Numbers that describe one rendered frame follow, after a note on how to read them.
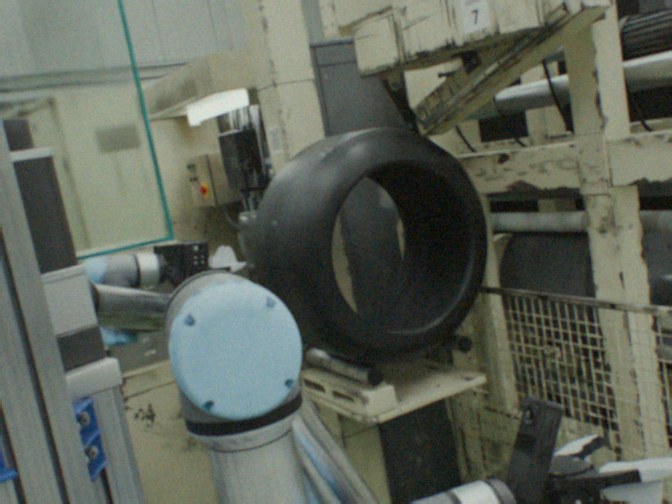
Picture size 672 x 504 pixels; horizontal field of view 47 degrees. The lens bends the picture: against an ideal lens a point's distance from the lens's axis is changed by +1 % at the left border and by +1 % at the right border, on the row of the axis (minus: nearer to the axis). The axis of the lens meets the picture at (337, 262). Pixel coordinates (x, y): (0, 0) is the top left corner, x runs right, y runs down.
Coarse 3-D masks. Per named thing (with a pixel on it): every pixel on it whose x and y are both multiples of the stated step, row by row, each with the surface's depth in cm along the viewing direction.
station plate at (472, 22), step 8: (464, 0) 176; (472, 0) 173; (480, 0) 171; (464, 8) 176; (472, 8) 174; (480, 8) 172; (464, 16) 177; (472, 16) 175; (480, 16) 172; (488, 16) 170; (464, 24) 177; (472, 24) 175; (480, 24) 173; (488, 24) 171
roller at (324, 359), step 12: (312, 348) 216; (312, 360) 213; (324, 360) 206; (336, 360) 201; (348, 360) 198; (336, 372) 202; (348, 372) 195; (360, 372) 190; (372, 372) 187; (372, 384) 187
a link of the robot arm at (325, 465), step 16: (208, 272) 81; (224, 272) 84; (304, 400) 89; (304, 416) 88; (320, 416) 91; (304, 432) 88; (320, 432) 89; (304, 448) 88; (320, 448) 89; (336, 448) 90; (304, 464) 88; (320, 464) 88; (336, 464) 90; (352, 464) 92; (304, 480) 89; (320, 480) 89; (336, 480) 89; (352, 480) 91; (320, 496) 89; (336, 496) 89; (352, 496) 90; (368, 496) 92
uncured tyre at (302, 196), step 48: (336, 144) 185; (384, 144) 185; (432, 144) 194; (288, 192) 184; (336, 192) 179; (432, 192) 218; (288, 240) 179; (432, 240) 224; (480, 240) 199; (288, 288) 181; (336, 288) 179; (432, 288) 221; (480, 288) 203; (336, 336) 183; (384, 336) 187; (432, 336) 194
